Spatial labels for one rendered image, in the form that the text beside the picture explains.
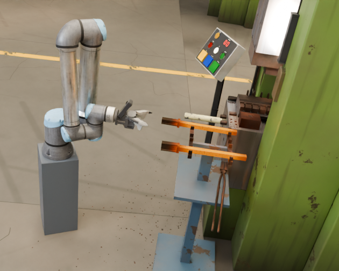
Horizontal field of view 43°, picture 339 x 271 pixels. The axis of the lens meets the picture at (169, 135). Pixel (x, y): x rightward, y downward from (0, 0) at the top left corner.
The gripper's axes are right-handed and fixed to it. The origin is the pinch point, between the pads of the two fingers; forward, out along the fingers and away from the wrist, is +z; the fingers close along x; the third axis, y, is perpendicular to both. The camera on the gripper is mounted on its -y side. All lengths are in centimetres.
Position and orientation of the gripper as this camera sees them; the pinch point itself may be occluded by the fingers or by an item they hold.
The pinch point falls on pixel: (150, 118)
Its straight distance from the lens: 240.8
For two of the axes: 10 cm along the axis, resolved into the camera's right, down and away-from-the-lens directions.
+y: -1.3, 8.3, 5.4
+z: 9.9, 1.7, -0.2
